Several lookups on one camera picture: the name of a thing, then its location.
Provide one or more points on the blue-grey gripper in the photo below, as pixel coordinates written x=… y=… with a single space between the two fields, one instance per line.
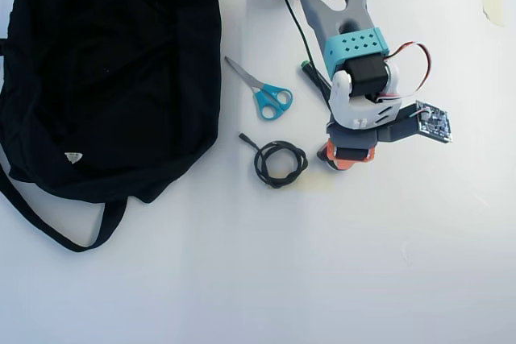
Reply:
x=349 y=154

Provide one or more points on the grey teal white robot arm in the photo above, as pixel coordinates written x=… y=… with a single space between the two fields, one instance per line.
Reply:
x=354 y=46

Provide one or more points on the black fabric bag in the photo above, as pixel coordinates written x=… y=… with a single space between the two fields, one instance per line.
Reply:
x=109 y=78

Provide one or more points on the short beige masking tape strip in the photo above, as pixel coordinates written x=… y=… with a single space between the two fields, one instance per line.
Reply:
x=318 y=182

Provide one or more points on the black marker with green cap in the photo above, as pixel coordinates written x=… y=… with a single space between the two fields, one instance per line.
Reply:
x=312 y=74

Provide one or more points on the torn beige masking tape piece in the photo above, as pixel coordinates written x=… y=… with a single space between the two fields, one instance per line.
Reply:
x=492 y=1

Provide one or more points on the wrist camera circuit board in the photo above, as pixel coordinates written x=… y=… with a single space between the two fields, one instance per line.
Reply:
x=435 y=122

